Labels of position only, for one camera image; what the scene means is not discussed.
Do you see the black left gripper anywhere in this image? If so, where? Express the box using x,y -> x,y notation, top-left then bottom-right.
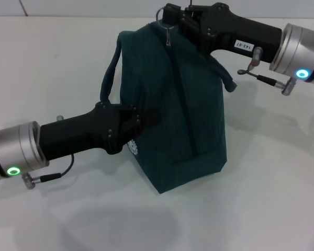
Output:
39,102 -> 163,162

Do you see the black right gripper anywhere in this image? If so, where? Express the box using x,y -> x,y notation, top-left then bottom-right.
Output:
162,2 -> 283,64

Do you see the dark teal insulated lunch bag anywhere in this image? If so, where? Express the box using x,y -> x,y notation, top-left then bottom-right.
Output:
100,22 -> 238,195

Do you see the dark left arm cable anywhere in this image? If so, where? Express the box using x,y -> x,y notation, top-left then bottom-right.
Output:
40,153 -> 75,184

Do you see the grey right arm cable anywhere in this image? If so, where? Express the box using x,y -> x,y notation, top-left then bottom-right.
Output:
237,47 -> 298,96

